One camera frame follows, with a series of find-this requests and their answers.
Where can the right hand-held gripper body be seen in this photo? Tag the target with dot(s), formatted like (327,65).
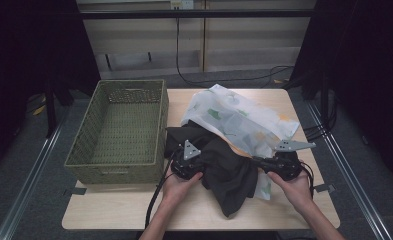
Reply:
(287,165)

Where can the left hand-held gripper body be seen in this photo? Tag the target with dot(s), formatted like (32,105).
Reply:
(187,166)

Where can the dark grey cloth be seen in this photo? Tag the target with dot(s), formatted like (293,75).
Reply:
(227,173)

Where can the white leaf-print mesh laundry bag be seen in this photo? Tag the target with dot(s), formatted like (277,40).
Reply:
(244,120)

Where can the green woven basket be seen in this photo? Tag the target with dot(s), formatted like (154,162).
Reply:
(84,146)

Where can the person's left hand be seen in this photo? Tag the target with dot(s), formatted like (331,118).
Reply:
(179,190)

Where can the person's right hand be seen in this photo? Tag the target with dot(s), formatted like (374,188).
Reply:
(295,191)

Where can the black metal stand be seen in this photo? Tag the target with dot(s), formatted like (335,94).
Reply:
(50,113)
(324,100)

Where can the light wooden cabinet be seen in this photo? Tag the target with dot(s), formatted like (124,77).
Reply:
(250,43)

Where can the black curtain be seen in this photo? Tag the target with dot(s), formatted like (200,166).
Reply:
(367,66)
(17,50)

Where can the black horizontal bar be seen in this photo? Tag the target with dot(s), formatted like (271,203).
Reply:
(197,14)

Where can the yellow floor tape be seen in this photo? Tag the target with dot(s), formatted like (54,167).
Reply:
(39,110)

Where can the aluminium floor rail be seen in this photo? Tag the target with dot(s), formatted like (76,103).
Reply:
(30,173)
(350,180)

